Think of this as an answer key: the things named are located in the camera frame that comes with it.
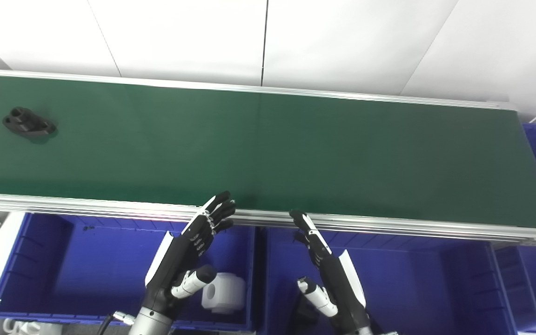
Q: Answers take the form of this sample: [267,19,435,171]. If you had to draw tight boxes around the white plastic object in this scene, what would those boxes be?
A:
[3,318,64,335]

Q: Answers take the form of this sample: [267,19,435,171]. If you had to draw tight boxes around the green conveyor belt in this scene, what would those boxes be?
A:
[0,74,536,230]
[0,68,536,247]

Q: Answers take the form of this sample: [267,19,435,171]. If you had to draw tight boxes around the blue bin holding black part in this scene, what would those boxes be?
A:
[255,227,517,335]

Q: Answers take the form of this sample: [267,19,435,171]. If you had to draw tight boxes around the black flanged machine part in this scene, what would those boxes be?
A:
[2,107,58,138]

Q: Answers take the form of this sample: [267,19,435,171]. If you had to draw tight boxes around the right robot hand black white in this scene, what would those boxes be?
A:
[289,210,373,335]

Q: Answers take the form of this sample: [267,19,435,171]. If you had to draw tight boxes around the blue bin holding white part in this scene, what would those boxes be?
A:
[0,212,257,332]

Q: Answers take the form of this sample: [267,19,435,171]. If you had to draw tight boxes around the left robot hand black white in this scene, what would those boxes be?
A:
[143,190,237,322]

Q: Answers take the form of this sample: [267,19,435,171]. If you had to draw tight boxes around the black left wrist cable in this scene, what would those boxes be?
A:
[98,312,136,335]

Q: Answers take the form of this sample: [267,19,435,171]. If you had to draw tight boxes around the white cylindrical part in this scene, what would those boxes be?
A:
[201,272,246,315]

